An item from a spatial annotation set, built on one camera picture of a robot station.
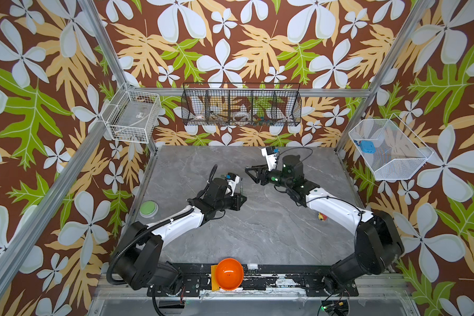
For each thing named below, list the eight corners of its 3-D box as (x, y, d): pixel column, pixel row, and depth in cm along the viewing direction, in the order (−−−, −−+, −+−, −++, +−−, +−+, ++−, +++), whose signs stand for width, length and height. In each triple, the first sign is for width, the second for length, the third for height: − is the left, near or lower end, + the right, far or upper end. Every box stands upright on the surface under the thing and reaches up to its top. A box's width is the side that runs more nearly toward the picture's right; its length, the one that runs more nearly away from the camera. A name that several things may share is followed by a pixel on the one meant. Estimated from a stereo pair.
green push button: (139, 218, 94) (137, 215, 92) (144, 203, 99) (142, 200, 97) (156, 218, 94) (154, 215, 92) (160, 203, 99) (158, 200, 97)
